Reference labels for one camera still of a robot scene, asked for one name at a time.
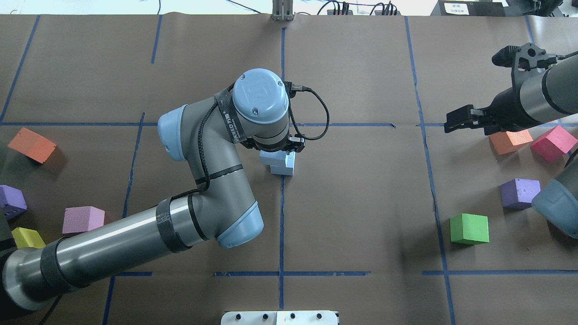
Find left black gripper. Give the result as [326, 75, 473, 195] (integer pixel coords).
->
[244, 134, 306, 153]

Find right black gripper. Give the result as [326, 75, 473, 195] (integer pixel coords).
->
[444, 43, 561, 135]

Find light blue foam block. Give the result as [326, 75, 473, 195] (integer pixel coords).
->
[269, 152, 295, 176]
[259, 150, 287, 166]

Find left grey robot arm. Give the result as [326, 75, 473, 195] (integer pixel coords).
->
[1, 68, 312, 320]

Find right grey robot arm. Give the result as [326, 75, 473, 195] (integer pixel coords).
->
[443, 43, 578, 135]

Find textured orange foam block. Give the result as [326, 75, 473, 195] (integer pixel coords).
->
[489, 130, 533, 155]

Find purple foam block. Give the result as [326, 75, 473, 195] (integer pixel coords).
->
[499, 178, 541, 210]
[0, 185, 28, 221]

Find red foam block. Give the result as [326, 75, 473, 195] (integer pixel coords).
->
[530, 125, 578, 163]

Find black labelled box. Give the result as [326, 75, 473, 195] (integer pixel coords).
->
[430, 0, 506, 17]

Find green foam block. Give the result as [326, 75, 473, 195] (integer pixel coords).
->
[449, 213, 490, 245]

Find pink foam block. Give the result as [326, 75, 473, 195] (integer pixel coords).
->
[62, 206, 105, 234]

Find smooth orange foam block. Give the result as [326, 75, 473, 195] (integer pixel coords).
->
[8, 127, 56, 164]

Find yellow foam block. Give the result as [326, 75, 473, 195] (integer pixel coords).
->
[12, 227, 46, 249]

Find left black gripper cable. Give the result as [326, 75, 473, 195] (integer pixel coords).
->
[284, 81, 331, 141]

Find aluminium frame post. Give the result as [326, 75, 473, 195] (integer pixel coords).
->
[271, 0, 295, 21]

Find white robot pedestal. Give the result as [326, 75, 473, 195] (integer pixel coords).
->
[220, 310, 340, 325]

